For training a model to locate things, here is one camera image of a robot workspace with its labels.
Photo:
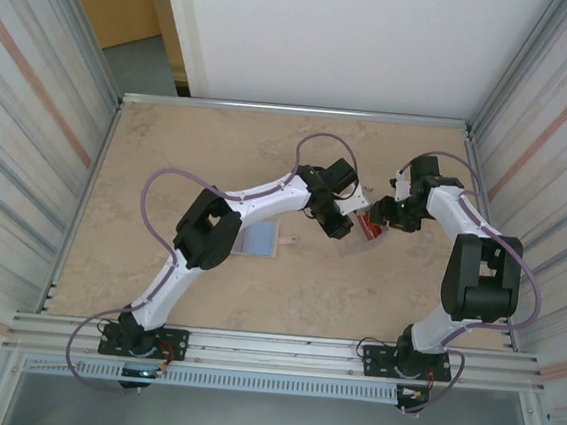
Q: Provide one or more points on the aluminium table end rail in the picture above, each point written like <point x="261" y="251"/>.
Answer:
<point x="298" y="109"/>

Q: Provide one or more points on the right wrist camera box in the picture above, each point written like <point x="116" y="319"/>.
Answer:
<point x="402" y="186"/>

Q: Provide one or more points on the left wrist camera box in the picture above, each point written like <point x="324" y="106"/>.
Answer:
<point x="352" y="201"/>

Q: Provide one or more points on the white door frame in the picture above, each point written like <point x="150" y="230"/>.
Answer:
<point x="190" y="38"/>

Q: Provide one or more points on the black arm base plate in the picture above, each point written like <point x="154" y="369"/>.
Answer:
<point x="374" y="362"/>
<point x="175" y="343"/>

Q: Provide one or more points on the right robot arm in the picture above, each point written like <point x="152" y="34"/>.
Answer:
<point x="482" y="287"/>

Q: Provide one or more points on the wide aluminium base rail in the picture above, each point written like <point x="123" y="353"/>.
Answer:
<point x="274" y="357"/>

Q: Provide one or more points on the red VIP card number 848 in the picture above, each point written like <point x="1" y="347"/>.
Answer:
<point x="374" y="233"/>

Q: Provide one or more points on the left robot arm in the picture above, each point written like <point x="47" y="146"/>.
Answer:
<point x="206" y="230"/>

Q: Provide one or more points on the clear acrylic card holder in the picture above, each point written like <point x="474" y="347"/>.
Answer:
<point x="347" y="249"/>

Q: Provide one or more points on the corrugated translucent side panel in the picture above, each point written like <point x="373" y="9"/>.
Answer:
<point x="561" y="149"/>
<point x="23" y="97"/>

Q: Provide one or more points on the aluminium frame post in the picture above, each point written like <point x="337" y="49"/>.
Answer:
<point x="87" y="38"/>
<point x="515" y="69"/>

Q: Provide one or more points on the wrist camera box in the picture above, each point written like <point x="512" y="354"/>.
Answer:
<point x="352" y="201"/>
<point x="402" y="186"/>

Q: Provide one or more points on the grey sheet metal shelf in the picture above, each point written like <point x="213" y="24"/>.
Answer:
<point x="268" y="422"/>

